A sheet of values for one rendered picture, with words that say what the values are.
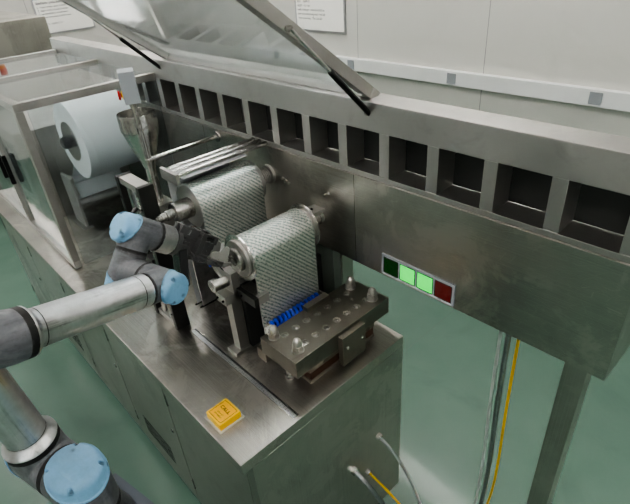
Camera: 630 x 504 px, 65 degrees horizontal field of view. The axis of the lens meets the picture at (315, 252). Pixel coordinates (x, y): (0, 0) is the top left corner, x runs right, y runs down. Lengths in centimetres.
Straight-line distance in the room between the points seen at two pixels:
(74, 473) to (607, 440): 224
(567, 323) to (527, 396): 158
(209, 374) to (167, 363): 16
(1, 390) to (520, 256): 112
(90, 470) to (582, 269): 110
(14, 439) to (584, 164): 126
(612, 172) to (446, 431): 176
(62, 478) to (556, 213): 115
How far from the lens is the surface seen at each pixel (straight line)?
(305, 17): 493
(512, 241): 121
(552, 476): 187
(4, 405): 118
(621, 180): 107
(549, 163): 111
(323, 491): 179
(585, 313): 122
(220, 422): 145
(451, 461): 248
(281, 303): 155
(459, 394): 274
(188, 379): 162
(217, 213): 158
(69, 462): 123
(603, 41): 352
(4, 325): 97
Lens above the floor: 201
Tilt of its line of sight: 32 degrees down
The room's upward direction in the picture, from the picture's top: 5 degrees counter-clockwise
